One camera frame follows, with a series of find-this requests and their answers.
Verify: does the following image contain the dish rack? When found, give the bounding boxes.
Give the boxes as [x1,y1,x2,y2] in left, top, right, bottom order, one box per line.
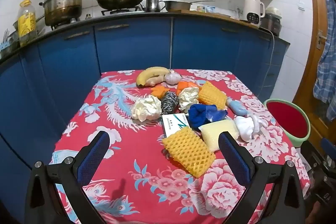
[0,28,20,58]

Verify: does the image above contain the dark blue cloth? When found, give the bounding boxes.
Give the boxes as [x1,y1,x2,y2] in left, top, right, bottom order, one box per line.
[188,104,212,131]

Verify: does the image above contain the small orange peel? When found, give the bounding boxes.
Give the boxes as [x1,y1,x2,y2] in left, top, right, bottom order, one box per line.
[150,86,169,97]

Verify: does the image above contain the stainless steamer pot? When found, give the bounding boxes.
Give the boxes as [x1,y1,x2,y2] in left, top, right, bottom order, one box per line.
[39,0,90,26]

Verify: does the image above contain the white cloth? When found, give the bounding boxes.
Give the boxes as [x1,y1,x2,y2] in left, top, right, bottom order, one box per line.
[234,112,269,142]

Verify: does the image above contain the metal door handle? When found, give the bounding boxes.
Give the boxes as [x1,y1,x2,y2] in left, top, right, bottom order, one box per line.
[316,29,328,50]

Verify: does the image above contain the red floral tablecloth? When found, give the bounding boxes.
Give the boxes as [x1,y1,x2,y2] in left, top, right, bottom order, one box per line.
[49,69,311,224]

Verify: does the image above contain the white electric kettle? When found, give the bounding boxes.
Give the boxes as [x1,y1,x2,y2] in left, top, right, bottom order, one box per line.
[241,0,265,28]

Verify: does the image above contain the blue plaid shirt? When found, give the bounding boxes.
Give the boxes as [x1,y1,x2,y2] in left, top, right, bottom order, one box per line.
[312,0,336,120]

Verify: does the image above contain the steel wool scrubber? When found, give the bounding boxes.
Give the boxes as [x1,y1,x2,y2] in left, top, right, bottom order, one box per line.
[161,91,180,114]

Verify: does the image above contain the small white tissue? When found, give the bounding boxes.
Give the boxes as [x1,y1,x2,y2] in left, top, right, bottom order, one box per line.
[178,87,201,113]

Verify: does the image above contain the ginger root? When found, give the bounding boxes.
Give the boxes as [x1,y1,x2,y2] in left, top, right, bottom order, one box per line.
[145,76,165,87]

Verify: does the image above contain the pale yellow sponge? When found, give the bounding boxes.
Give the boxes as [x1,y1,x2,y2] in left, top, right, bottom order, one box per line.
[198,120,240,153]

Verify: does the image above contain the large orange peel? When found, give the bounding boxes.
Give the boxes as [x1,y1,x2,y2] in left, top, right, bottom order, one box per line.
[176,81,201,95]

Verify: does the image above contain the small steel teapot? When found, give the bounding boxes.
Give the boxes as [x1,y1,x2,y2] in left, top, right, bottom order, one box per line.
[145,0,166,13]

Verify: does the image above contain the yellow banana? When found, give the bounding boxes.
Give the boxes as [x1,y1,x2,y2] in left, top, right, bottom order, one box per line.
[136,67,171,87]

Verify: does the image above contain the yellow oil bottle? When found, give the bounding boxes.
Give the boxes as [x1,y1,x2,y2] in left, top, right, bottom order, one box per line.
[17,0,37,46]

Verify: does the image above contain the yellow foam fruit net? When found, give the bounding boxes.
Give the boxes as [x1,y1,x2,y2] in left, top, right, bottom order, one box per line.
[162,126,216,179]
[197,81,228,110]

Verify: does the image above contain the wooden door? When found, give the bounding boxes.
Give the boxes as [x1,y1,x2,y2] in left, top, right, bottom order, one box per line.
[292,0,336,141]

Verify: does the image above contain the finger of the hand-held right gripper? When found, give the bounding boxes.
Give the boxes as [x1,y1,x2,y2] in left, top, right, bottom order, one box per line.
[320,138,336,156]

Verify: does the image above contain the large white tissue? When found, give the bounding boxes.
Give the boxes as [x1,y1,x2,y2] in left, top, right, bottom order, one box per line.
[131,95,163,122]

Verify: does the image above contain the white cardboard box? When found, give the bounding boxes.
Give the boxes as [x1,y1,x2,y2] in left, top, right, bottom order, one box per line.
[161,113,191,137]

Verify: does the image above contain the rice cooker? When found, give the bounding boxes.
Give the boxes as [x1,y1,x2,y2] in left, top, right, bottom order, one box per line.
[262,6,283,36]

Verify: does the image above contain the white power cord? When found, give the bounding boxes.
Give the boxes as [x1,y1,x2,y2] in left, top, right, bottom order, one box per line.
[258,29,276,99]

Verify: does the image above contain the gas stove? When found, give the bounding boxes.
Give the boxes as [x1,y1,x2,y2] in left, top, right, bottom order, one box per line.
[50,7,146,31]

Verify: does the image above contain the garlic bulb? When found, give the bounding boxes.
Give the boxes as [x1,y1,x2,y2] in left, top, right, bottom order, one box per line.
[164,70,182,84]

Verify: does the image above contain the blue base cabinets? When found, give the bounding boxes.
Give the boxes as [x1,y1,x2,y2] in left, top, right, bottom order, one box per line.
[0,15,291,188]

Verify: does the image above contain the green red stool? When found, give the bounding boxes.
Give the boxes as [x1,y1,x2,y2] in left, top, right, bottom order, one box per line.
[263,99,311,148]

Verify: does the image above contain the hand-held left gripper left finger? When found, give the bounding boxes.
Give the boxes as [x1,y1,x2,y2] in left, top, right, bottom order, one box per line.
[24,131,111,224]

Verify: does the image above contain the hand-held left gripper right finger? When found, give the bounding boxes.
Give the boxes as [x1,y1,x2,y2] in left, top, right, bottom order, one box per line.
[218,132,306,224]

